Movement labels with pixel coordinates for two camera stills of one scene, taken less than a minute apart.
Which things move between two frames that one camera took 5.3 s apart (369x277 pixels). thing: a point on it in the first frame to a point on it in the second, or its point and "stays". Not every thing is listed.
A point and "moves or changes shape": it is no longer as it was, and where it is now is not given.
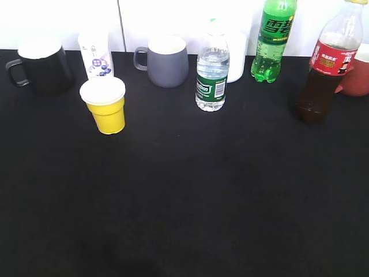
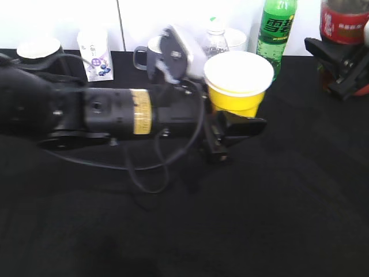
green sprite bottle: x=277 y=21 stays
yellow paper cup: x=105 y=98 moves or changes shape
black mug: x=44 y=66 stays
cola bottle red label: x=333 y=56 moves or changes shape
